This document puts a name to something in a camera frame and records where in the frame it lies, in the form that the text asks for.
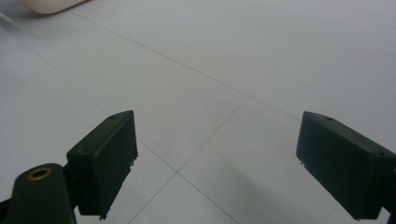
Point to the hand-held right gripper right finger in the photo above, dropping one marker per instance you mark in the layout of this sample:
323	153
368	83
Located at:
345	165

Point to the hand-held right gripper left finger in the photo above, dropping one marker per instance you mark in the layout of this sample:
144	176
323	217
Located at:
102	165

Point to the white plastic bin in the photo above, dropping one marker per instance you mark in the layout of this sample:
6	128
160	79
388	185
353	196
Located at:
49	6

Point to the white paper table cover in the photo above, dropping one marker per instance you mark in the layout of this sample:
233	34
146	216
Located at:
218	77

